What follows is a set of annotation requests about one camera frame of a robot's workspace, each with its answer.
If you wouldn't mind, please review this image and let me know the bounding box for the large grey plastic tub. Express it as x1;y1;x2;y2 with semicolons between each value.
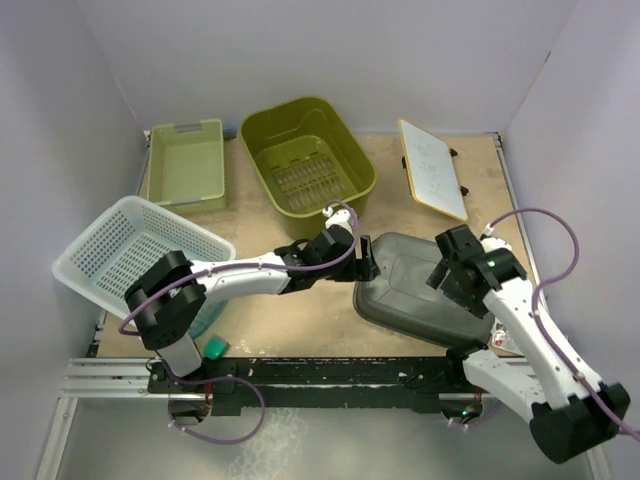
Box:
353;232;494;348

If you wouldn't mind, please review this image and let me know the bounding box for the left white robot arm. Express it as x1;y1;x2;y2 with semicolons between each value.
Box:
119;225;380;392

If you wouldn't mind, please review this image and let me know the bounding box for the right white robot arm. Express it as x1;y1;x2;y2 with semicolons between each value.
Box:
427;225;630;464

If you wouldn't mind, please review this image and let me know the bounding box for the plastic bag with label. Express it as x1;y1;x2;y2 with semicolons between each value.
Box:
490;321;522;356

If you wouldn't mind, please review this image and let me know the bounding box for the olive green plastic tub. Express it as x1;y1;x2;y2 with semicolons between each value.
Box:
238;96;378;239

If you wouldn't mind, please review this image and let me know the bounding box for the teal transparent basket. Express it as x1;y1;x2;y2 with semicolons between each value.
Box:
188;300;228;339

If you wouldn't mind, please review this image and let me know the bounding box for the teal green sponge block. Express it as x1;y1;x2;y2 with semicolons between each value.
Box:
204;336;229;360

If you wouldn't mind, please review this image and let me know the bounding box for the small grey blue block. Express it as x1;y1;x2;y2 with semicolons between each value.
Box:
223;121;239;140

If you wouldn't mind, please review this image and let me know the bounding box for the light green plastic basket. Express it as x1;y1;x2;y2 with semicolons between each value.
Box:
148;119;227;215

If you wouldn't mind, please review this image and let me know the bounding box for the white perforated plastic basket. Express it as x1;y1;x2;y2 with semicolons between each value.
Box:
52;196;236;320

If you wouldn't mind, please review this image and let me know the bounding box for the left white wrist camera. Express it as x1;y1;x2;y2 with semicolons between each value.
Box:
322;207;357;235

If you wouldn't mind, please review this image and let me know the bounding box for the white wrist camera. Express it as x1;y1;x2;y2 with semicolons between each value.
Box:
480;234;512;253
322;207;357;235

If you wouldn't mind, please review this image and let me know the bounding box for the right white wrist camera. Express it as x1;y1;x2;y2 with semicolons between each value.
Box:
480;234;512;253

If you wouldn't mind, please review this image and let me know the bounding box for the white board yellow frame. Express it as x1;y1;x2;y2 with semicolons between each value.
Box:
398;118;468;222

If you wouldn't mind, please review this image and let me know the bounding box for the aluminium frame rail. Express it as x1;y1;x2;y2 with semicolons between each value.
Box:
34;357;171;480

